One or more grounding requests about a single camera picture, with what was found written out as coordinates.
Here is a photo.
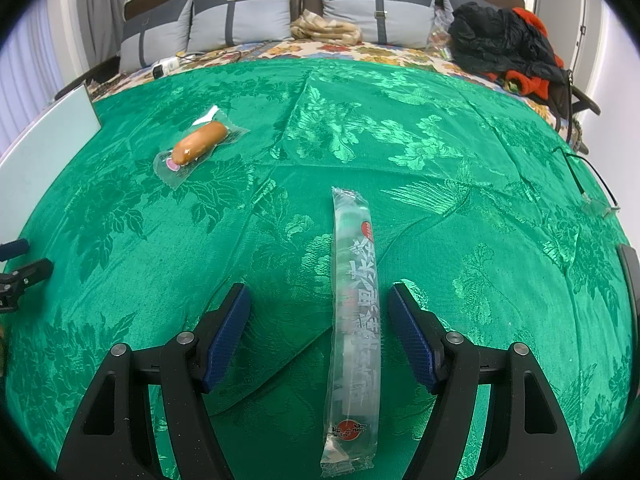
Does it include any long clear jelly stick packet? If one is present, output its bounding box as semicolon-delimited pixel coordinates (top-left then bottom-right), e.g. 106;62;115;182
320;188;382;478

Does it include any white cardboard box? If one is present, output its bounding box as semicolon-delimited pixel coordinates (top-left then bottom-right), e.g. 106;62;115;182
0;84;101;243

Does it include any packaged sausage bun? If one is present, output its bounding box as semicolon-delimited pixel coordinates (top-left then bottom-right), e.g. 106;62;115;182
153;105;250;191

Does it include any green patterned cloth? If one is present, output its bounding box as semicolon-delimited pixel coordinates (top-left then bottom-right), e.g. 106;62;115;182
2;58;632;479

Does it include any grey cushion far left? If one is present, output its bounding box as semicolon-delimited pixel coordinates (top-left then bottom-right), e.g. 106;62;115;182
119;0;193;74

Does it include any grey cushion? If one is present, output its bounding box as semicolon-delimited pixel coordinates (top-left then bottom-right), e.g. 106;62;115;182
321;0;435;49
119;0;193;74
188;0;291;52

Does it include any floral bed sheet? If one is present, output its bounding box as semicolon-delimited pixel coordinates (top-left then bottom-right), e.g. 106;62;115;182
88;39;567;131

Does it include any beige patterned cloth bundle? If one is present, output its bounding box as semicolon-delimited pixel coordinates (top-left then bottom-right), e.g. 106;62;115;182
290;10;362;46

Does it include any black and red clothes pile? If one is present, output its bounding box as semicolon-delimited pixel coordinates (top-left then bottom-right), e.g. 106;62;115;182
448;1;566;105

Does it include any black cable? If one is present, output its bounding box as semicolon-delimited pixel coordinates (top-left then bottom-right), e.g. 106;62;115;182
552;145;622;216

